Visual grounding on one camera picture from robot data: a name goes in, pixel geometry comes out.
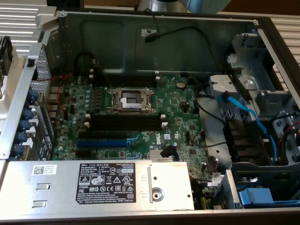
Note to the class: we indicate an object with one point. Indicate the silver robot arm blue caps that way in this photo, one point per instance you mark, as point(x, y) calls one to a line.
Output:
point(150, 4)

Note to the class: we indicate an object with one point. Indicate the RAM slot white latches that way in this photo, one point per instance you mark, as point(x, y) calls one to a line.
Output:
point(124, 127)
point(124, 73)
point(124, 81)
point(124, 119)

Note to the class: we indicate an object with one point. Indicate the thin flat locking lever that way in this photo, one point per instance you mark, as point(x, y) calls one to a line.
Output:
point(131, 111)

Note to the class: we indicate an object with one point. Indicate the silver CPU socket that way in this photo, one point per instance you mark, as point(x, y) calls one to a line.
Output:
point(131, 99)

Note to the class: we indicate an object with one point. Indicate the green motherboard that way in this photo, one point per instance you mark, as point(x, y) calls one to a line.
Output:
point(178, 110)

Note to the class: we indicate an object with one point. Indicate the white motherboard barcode sticker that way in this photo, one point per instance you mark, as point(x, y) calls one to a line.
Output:
point(168, 137)

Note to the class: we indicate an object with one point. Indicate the silver coin battery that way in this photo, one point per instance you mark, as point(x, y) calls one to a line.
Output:
point(180, 84)

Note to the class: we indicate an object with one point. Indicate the black SATA plug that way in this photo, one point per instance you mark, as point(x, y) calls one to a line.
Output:
point(167, 151)

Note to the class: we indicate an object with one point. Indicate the silver chipset heat sink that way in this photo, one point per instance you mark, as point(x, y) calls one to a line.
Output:
point(154, 156)

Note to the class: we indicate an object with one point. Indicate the long black expansion slot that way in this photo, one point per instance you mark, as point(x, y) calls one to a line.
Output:
point(103, 135)

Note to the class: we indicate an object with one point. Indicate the blue expansion slot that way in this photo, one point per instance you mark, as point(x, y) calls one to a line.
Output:
point(103, 143)

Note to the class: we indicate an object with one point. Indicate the thin raised locking lever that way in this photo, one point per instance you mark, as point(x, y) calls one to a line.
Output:
point(105, 76)

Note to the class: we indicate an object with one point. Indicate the open grey PC case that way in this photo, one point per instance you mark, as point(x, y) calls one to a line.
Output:
point(164, 54)

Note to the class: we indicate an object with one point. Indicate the short black expansion slot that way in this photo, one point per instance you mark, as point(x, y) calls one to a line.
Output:
point(83, 153)

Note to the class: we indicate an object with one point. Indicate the round black buzzer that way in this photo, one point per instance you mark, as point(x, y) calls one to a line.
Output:
point(214, 162)

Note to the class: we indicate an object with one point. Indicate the black PSU rating label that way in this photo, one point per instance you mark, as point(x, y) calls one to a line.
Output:
point(105, 182)

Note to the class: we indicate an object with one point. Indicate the large silver USB port stack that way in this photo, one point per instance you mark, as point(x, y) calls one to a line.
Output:
point(55, 100)

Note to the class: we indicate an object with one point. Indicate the small silver USB port stack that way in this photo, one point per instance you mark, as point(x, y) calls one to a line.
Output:
point(53, 117)
point(53, 107)

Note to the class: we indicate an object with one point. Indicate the silver Ethernet port stack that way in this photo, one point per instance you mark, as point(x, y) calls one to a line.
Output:
point(55, 91)

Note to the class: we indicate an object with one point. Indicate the black vented fan shroud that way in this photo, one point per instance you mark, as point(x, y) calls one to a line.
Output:
point(243, 140)

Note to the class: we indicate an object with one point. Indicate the silver disk bay cage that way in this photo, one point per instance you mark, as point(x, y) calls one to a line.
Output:
point(253, 68)

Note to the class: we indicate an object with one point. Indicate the blue card retention clip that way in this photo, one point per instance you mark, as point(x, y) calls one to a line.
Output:
point(28, 113)
point(17, 149)
point(33, 95)
point(24, 125)
point(21, 137)

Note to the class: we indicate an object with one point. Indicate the white QR code sticker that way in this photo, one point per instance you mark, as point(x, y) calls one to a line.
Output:
point(44, 169)

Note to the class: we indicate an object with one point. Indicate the silver power supply unit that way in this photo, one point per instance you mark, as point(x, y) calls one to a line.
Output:
point(58, 192)

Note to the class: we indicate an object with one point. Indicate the dark grey disk bay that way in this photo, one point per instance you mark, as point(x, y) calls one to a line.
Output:
point(257, 168)

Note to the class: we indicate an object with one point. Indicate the black plastic case clip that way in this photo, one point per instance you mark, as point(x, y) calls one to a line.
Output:
point(30, 62)

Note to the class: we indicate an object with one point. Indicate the blue disk caddy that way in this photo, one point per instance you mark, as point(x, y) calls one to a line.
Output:
point(255, 197)

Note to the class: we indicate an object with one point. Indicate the black part on rack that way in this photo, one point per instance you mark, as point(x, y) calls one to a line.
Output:
point(5, 56)

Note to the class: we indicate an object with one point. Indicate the white case wall sticker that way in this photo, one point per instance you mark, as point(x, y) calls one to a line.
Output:
point(148, 32)

